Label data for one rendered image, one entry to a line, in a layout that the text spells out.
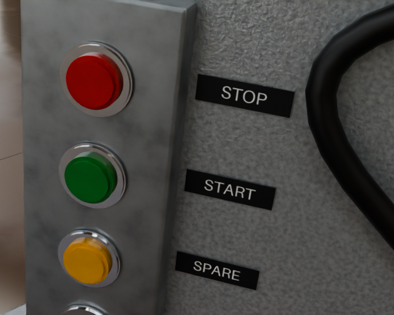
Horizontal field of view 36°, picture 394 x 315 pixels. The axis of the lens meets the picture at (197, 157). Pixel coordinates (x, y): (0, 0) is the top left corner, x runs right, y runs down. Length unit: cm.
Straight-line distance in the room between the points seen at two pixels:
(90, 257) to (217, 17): 14
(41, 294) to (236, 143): 15
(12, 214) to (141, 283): 261
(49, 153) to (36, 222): 4
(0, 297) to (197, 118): 219
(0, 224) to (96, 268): 254
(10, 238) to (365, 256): 251
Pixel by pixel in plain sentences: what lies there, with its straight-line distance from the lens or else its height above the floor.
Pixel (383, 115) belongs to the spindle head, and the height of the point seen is 147.
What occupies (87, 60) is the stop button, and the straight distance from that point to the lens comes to 28.
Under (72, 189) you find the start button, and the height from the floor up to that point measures 142.
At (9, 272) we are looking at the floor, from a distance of 258.
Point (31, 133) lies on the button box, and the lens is 31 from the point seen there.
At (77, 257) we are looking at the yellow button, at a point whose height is 137.
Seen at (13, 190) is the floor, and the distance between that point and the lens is 312.
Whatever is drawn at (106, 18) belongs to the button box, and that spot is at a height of 150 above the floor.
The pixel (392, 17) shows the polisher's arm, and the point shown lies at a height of 152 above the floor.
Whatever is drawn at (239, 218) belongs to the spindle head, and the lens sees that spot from 32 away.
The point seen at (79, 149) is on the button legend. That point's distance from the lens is 30.
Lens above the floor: 157
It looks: 26 degrees down
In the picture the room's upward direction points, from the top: 7 degrees clockwise
